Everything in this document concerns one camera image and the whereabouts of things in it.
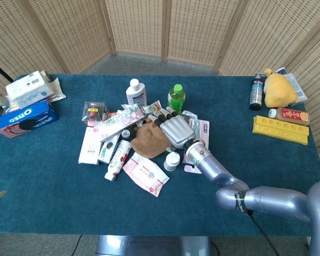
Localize long floral box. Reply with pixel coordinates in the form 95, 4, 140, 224
93, 103, 146, 142

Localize flat white tissue packet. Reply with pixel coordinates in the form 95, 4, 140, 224
77, 126, 103, 165

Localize green tea bottle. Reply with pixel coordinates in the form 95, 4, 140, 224
167, 84, 186, 112

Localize black spray bottle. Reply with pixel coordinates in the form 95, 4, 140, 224
249, 74, 265, 111

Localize black floor cable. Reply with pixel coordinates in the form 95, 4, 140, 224
70, 234, 84, 256

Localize black pole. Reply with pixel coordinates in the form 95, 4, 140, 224
0, 58, 14, 83

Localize brown plush toy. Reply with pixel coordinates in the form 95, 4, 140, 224
130, 117, 177, 160

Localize blue Oreo box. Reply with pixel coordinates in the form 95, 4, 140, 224
0, 100, 59, 139

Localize small white pill bottle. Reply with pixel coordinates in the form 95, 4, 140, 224
163, 151, 181, 172

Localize silver foil snack bag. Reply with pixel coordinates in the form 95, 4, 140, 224
180, 110, 198, 126

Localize yellow plush toy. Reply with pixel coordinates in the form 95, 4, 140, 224
263, 68, 299, 109

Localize white tissue pack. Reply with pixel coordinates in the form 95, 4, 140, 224
5, 70, 55, 109

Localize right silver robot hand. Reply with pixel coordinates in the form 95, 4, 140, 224
148, 106, 197, 152

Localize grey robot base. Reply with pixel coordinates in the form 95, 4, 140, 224
95, 235, 212, 256

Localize orange juice bottle red label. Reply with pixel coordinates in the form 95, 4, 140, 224
268, 107, 310, 126

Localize pink toothbrush pack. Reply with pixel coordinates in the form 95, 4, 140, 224
182, 118, 211, 174

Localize pink wet wipes pack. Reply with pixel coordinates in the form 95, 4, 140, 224
122, 152, 170, 198

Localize white lotion bottle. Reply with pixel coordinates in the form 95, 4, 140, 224
125, 78, 147, 107

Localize blue table carpet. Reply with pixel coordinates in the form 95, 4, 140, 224
0, 73, 320, 237

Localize wicker folding screen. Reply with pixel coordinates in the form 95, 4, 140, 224
0, 0, 320, 187

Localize white blue toothpaste box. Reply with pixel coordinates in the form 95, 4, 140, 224
98, 133, 121, 164

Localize white blue pouch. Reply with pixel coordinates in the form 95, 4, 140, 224
274, 67, 308, 104

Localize white tube red cap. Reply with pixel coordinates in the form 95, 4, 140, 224
104, 140, 132, 182

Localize small printed snack packet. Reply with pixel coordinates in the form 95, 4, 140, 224
140, 100, 165, 117

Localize clear box with red item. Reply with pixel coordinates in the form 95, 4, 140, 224
81, 101, 107, 126

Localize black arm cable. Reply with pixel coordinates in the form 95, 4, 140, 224
246, 209, 281, 256

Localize yellow plastic rack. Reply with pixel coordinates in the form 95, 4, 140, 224
252, 115, 309, 146

